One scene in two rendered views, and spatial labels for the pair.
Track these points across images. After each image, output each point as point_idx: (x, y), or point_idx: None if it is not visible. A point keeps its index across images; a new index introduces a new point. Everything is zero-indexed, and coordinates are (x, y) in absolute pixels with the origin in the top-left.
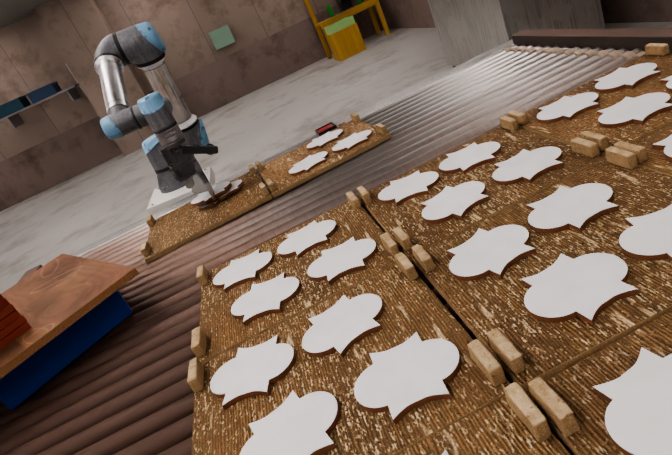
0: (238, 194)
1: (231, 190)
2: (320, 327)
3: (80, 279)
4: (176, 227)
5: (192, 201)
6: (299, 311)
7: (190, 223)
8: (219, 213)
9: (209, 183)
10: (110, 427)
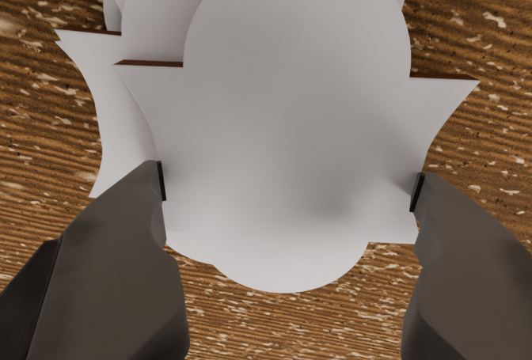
0: None
1: (402, 5)
2: None
3: None
4: (293, 322)
5: (256, 282)
6: None
7: (359, 286)
8: (511, 179)
9: (522, 245)
10: None
